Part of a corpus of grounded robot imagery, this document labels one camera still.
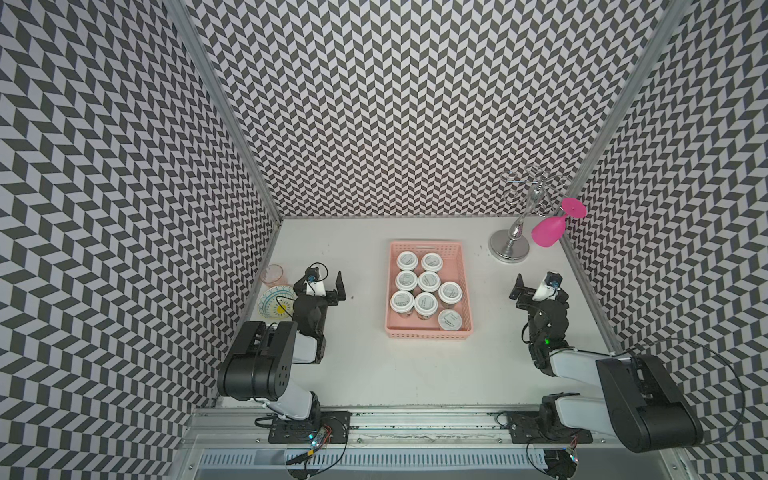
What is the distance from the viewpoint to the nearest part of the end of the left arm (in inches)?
27.7

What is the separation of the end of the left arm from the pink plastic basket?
156mm

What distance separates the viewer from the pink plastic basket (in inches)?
34.4
